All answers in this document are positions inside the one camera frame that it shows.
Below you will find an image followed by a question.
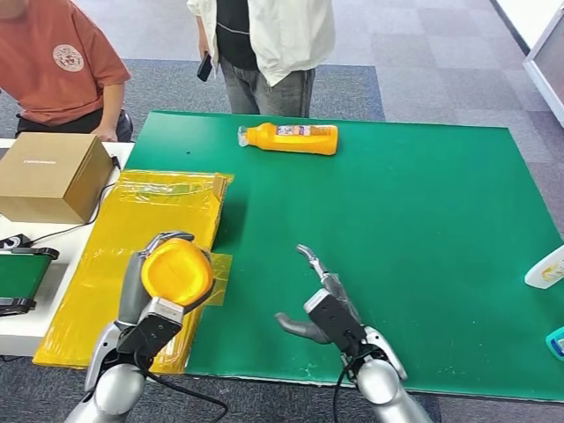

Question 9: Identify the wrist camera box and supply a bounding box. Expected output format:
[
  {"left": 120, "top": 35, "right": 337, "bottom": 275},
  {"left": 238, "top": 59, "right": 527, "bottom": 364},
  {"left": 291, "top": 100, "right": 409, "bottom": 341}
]
[
  {"left": 303, "top": 288, "right": 367, "bottom": 359},
  {"left": 116, "top": 296, "right": 185, "bottom": 371}
]

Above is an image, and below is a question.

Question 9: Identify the person in orange shirt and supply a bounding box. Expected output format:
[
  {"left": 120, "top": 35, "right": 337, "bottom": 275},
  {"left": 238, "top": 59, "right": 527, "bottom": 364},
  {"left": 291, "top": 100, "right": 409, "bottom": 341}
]
[{"left": 0, "top": 0, "right": 134, "bottom": 144}]

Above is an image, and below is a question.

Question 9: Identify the green table mat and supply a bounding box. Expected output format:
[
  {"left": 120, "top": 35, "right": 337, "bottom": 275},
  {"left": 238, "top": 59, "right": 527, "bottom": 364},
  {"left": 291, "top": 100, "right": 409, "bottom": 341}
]
[{"left": 125, "top": 110, "right": 564, "bottom": 404}]

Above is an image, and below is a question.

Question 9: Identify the white side table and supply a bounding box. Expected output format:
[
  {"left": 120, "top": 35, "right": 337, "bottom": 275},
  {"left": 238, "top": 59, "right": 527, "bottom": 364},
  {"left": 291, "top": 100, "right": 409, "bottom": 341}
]
[{"left": 0, "top": 138, "right": 135, "bottom": 358}]

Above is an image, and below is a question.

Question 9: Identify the green and black device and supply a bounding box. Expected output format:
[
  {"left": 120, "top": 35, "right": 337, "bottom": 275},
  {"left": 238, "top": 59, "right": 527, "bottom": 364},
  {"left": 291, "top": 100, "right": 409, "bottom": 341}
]
[{"left": 0, "top": 233, "right": 60, "bottom": 317}]

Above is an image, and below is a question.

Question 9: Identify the person in white jacket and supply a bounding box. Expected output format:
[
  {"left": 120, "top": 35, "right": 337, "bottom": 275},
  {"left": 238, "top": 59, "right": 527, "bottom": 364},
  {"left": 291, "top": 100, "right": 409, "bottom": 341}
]
[{"left": 186, "top": 0, "right": 337, "bottom": 119}]

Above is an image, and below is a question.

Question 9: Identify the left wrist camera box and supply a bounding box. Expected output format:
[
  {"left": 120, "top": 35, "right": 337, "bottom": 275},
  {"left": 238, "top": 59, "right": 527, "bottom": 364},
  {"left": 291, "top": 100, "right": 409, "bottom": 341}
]
[{"left": 116, "top": 296, "right": 185, "bottom": 371}]

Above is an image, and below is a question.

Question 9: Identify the thin black cable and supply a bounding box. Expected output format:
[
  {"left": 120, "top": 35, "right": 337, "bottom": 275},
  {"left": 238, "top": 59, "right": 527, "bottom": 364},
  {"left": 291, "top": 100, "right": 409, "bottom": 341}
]
[{"left": 26, "top": 155, "right": 122, "bottom": 247}]

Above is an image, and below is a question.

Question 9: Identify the orange bottle with small label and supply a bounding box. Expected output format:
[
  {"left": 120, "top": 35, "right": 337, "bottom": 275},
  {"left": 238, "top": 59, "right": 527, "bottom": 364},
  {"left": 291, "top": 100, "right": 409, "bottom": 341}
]
[{"left": 237, "top": 122, "right": 339, "bottom": 157}]

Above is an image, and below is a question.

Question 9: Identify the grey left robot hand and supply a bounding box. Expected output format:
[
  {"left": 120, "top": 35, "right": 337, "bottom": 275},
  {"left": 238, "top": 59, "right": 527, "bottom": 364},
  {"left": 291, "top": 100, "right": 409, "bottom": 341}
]
[{"left": 116, "top": 231, "right": 196, "bottom": 328}]

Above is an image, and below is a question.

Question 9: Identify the teal plastic item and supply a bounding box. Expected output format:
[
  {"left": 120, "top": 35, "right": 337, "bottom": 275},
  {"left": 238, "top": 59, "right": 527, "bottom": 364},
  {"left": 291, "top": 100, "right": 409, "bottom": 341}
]
[{"left": 545, "top": 326, "right": 564, "bottom": 364}]

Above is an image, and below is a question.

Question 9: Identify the black phone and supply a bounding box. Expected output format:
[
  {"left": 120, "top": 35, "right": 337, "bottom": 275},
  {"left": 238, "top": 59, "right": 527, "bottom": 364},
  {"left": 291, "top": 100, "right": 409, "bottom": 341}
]
[{"left": 196, "top": 51, "right": 214, "bottom": 84}]

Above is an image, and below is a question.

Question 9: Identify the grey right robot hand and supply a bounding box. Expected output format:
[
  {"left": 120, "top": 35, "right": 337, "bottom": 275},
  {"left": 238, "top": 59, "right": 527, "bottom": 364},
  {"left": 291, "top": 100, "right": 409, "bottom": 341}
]
[{"left": 275, "top": 243, "right": 363, "bottom": 346}]

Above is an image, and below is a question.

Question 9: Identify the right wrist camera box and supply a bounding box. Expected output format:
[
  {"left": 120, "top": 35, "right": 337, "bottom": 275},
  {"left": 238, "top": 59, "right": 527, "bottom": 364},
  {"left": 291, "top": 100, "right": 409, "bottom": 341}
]
[{"left": 303, "top": 288, "right": 367, "bottom": 359}]

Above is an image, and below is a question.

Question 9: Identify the brown cardboard box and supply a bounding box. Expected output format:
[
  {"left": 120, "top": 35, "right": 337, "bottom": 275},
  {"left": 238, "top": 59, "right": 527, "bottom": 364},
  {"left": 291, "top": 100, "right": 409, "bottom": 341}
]
[{"left": 0, "top": 131, "right": 115, "bottom": 226}]

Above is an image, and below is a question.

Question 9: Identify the orange Tide detergent bottle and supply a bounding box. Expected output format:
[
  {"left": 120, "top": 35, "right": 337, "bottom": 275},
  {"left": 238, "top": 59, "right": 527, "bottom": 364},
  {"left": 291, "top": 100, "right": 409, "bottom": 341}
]
[{"left": 140, "top": 237, "right": 216, "bottom": 309}]

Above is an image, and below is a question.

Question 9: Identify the white plastic bottle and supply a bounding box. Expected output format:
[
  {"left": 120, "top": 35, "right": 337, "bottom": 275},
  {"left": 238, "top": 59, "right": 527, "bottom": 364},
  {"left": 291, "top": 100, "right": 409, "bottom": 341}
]
[{"left": 524, "top": 244, "right": 564, "bottom": 291}]

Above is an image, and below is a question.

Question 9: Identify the yellow plastic wrapped package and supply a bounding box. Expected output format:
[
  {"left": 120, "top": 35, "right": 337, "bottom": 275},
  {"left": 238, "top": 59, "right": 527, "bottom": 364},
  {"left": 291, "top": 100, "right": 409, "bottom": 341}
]
[{"left": 32, "top": 169, "right": 234, "bottom": 375}]

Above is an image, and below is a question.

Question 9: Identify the white framed board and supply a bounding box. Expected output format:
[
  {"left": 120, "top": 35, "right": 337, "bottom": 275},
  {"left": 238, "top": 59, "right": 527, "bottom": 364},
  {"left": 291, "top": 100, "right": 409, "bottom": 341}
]
[{"left": 522, "top": 4, "right": 564, "bottom": 128}]

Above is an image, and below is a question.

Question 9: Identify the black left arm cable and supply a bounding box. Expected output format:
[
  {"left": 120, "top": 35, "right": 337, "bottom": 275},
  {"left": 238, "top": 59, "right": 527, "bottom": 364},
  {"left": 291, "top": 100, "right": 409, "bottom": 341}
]
[{"left": 140, "top": 366, "right": 230, "bottom": 423}]

